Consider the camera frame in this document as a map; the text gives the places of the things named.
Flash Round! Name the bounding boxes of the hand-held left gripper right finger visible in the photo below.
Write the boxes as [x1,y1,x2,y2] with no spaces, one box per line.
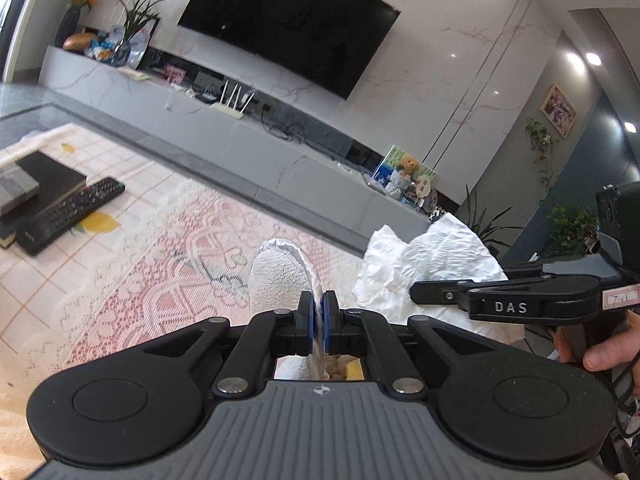
[321,290,500,396]

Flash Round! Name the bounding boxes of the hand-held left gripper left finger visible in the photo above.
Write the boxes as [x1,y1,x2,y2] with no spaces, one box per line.
[142,290,317,396]

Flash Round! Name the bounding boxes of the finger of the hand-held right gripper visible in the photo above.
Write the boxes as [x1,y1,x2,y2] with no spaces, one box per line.
[409,274,602,323]
[499,254,604,282]

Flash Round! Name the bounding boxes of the white fluffy pouch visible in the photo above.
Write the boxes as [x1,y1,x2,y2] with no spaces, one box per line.
[248,237,327,380]

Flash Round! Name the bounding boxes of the white crinkled cloth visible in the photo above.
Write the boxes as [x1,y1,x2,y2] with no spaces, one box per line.
[352,212,509,312]

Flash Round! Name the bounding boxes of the brown yellow soft toy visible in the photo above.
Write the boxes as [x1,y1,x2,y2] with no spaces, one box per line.
[326,354,365,380]

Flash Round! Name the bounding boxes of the person's right hand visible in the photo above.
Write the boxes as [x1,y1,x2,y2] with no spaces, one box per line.
[554,310,640,372]

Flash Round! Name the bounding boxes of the bushy potted plant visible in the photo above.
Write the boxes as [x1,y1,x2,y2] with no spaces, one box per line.
[544,201,601,259]

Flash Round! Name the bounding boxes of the long leaf potted plant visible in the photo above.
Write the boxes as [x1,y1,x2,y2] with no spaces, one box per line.
[461,184,527,257]

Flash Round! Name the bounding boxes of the hanging vine plant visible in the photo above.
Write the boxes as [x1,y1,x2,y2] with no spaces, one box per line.
[524,117,562,203]

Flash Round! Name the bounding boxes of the pink white lace tablecloth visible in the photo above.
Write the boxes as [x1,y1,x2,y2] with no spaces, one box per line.
[22,179,501,391]

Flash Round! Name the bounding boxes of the brown teddy bear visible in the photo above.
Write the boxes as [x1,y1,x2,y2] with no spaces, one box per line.
[390,156,421,196]

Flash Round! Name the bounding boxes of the green picture book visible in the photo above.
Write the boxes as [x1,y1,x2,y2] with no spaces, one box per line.
[372,144,437,198]

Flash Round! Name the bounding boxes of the grey marble television console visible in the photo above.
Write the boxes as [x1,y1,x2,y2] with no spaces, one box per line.
[39,44,432,257]

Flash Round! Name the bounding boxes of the white router with antennas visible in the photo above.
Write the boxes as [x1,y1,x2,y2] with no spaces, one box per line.
[210,80,259,120]

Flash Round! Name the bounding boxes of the checked lemon print tablecloth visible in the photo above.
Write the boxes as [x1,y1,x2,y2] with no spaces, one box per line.
[0,122,211,461]

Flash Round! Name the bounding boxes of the black remote control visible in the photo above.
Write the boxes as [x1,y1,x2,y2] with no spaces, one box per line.
[16,177,126,256]

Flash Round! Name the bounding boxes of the black flat box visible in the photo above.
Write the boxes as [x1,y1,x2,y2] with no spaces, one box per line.
[0,151,89,250]

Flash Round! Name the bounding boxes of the grey box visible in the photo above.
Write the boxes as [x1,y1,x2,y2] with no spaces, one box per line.
[0,169,41,217]

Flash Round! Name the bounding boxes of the snack packets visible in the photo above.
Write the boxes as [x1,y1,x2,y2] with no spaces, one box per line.
[84,39,117,62]

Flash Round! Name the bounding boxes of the green plant in glass vase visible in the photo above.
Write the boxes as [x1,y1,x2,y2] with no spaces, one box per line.
[111,0,181,68]

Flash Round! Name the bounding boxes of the golden oval ornament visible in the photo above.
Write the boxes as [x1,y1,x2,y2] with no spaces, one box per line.
[62,32,99,52]

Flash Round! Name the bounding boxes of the dark vase with yellow flowers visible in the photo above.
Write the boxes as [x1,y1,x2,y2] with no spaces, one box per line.
[54,0,100,49]

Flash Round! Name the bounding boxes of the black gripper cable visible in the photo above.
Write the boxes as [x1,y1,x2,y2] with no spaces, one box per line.
[607,359,640,443]

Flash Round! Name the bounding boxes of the framed wall picture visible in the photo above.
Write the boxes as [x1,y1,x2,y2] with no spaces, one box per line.
[540,83,578,137]

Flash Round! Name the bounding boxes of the black cables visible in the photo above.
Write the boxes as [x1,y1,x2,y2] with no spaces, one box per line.
[259,104,313,143]

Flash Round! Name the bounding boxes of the black wall television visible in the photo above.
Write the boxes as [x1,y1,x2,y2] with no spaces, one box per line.
[177,0,403,101]

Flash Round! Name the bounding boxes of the white picture frame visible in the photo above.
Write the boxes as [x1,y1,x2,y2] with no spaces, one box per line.
[107,16,162,69]

